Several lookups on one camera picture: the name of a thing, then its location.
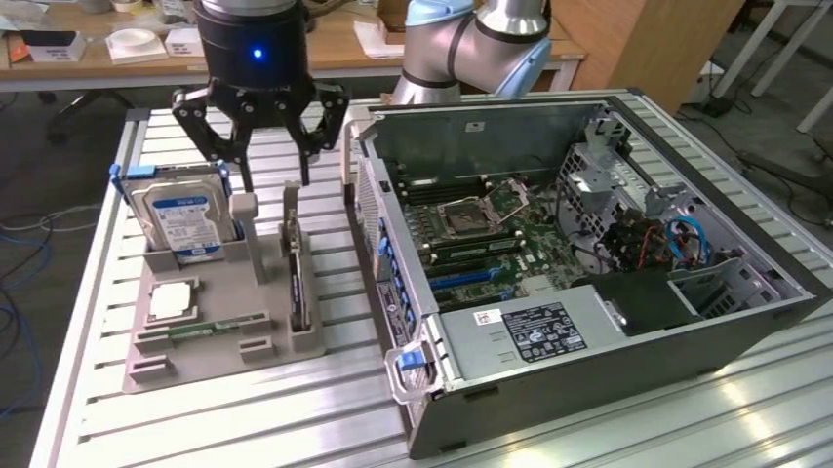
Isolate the blue floor cable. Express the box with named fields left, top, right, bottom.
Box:
left=0, top=228, right=57, bottom=418

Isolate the hard disk with blue bracket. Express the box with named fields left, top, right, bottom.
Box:
left=107, top=158, right=245, bottom=264

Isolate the small white labelled box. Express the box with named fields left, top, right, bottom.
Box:
left=163, top=26, right=213, bottom=59

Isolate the white square tape holder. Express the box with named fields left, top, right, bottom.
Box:
left=104, top=27, right=169, bottom=66

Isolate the white table frame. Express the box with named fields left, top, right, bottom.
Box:
left=710, top=0, right=833, bottom=134

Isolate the green loose RAM stick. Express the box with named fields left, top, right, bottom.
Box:
left=167, top=319, right=241, bottom=342

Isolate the grey power supply unit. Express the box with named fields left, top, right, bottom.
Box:
left=436, top=285, right=630, bottom=381

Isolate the black open PC case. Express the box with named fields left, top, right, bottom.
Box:
left=340, top=87, right=833, bottom=462

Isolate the long wooden desk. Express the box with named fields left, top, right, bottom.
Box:
left=0, top=0, right=587, bottom=94

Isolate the white box with black top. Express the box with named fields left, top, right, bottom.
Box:
left=18, top=29, right=88, bottom=63

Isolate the thin red wire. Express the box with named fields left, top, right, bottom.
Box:
left=641, top=226, right=669, bottom=267

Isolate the metal drive cage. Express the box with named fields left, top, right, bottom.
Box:
left=558, top=104, right=703, bottom=215

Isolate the black office chair base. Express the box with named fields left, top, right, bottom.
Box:
left=44, top=87, right=196, bottom=145

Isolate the blue data wire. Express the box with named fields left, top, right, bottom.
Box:
left=667, top=216, right=711, bottom=267

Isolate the stack of white papers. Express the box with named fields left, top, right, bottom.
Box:
left=352, top=19, right=408, bottom=59

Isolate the metal socket cover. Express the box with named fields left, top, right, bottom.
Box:
left=480, top=177, right=530, bottom=220

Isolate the CPU chip with silver lid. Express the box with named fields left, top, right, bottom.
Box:
left=147, top=282, right=196, bottom=323

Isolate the green motherboard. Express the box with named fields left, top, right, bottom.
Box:
left=390, top=165, right=599, bottom=313

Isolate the graphics card with metal bracket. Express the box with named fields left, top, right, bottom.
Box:
left=279, top=178, right=317, bottom=335

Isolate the grey metal disk bay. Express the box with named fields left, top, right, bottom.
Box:
left=667, top=256, right=782, bottom=321

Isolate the brown cardboard box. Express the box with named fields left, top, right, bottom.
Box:
left=376, top=0, right=418, bottom=45

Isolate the CPU socket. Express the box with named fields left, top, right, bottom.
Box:
left=436, top=194, right=506, bottom=233

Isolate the white floor cable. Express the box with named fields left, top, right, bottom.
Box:
left=0, top=202, right=103, bottom=233

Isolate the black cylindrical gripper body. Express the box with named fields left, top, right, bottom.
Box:
left=193, top=0, right=317, bottom=131

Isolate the grey parts rack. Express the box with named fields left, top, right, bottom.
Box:
left=121, top=192, right=331, bottom=395

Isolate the black power brick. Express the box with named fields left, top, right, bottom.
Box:
left=699, top=96, right=735, bottom=119

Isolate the installed RAM stick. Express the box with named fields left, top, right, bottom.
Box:
left=428, top=233, right=526, bottom=262

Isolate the blue expansion slot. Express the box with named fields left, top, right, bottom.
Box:
left=427, top=267, right=490, bottom=292

